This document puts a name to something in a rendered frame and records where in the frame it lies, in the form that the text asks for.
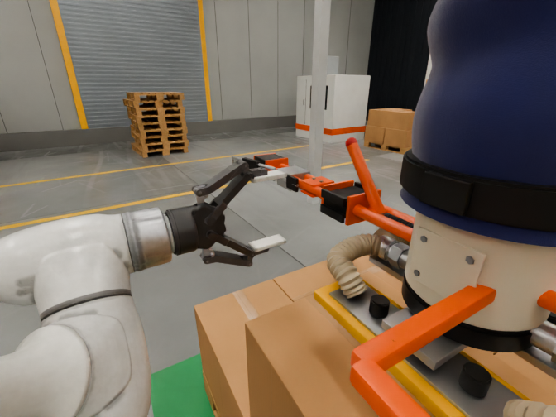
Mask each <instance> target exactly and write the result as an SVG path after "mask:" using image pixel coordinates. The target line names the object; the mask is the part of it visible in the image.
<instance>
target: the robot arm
mask: <svg viewBox="0 0 556 417"><path fill-rule="evenodd" d="M248 166H249V165H248V163H246V162H245V161H242V160H237V161H235V162H234V163H232V164H231V165H230V166H229V167H227V168H226V169H224V170H222V171H221V172H219V173H218V174H216V175H215V176H214V177H212V178H211V179H210V180H208V181H206V182H205V183H202V184H199V185H194V186H193V187H192V191H193V192H194V194H195V198H196V202H197V203H196V204H194V205H191V206H185V207H180V208H173V209H168V210H166V211H165V214H163V213H162V211H161V209H160V208H149V209H143V210H139V211H135V212H126V213H123V214H121V213H120V214H111V215H106V214H90V215H83V216H77V217H72V218H64V219H60V220H56V221H52V222H48V223H43V224H40V225H37V226H34V227H31V228H26V229H23V230H21V231H19V232H15V233H13V234H10V235H8V236H6V237H3V238H1V239H0V301H1V302H3V303H7V304H14V305H20V306H30V305H34V304H36V307H37V309H38V312H39V315H40V320H41V328H39V329H37V330H35V331H34V332H32V333H30V334H29V335H28V336H27V337H26V338H25V339H24V340H23V341H22V342H21V343H20V344H19V346H18V347H17V349H16V350H15V352H13V353H10V354H7V355H4V356H1V357H0V417H147V416H148V412H149V409H150V403H151V367H150V361H149V356H148V351H147V345H146V338H145V334H144V331H143V327H142V325H141V320H140V316H139V314H138V312H137V310H136V307H135V305H134V302H133V298H132V292H131V284H130V274H131V273H133V272H135V271H143V270H145V269H147V268H151V267H154V266H159V265H163V264H166V263H169V262H171V260H172V253H174V254H175V255H176V256H178V255H182V254H185V253H189V252H194V251H196V250H197V249H202V252H201V253H200V257H201V259H202V260H203V262H204V264H211V263H215V262H218V263H224V264H230V265H237V266H248V267H250V266H252V259H253V257H254V256H255V255H259V254H262V253H264V252H268V251H269V248H270V247H275V246H278V245H281V244H284V243H286V240H285V239H284V238H283V237H282V236H281V235H280V234H277V235H274V236H271V237H266V238H262V239H259V240H256V241H253V242H249V243H248V246H246V245H244V244H242V243H240V242H238V241H236V240H234V239H233V238H231V237H229V236H227V235H225V234H224V233H225V232H226V227H225V224H224V222H225V215H224V214H223V211H224V210H225V209H226V208H227V206H228V204H229V203H230V202H231V200H232V199H233V198H234V197H235V196H236V195H237V194H238V193H239V191H240V190H241V189H242V188H243V187H244V186H245V185H246V184H247V182H248V181H251V182H252V183H256V182H262V181H267V180H275V179H280V178H285V177H287V173H285V172H283V171H281V170H272V171H268V170H267V169H265V168H262V167H260V168H254V169H249V167H248ZM233 178H234V179H233ZM232 179H233V180H232ZM230 180H232V181H231V182H230V183H229V184H228V186H227V187H226V188H225V189H224V190H223V191H222V192H221V193H220V194H219V196H217V197H215V198H214V199H213V200H212V201H211V202H210V203H209V204H208V203H206V202H204V200H205V199H206V198H208V196H209V194H211V193H212V192H214V191H216V190H217V189H219V188H220V187H222V186H223V185H225V184H226V183H227V182H228V181H230ZM122 218H123V220H122ZM123 222H124V223H123ZM124 225H125V227H124ZM125 229H126V230H125ZM126 233H127V234H126ZM215 242H218V243H220V244H222V245H224V246H227V247H230V248H232V249H234V250H236V251H238V252H240V253H242V254H244V255H239V254H234V253H229V252H220V251H214V250H213V249H209V248H210V247H211V246H212V245H213V244H214V243H215ZM128 243H129V245H128ZM129 247H130V248H129ZM131 254H132V255H131ZM132 262H133V263H132ZM133 265H134V266H133ZM134 268H135V270H134Z"/></svg>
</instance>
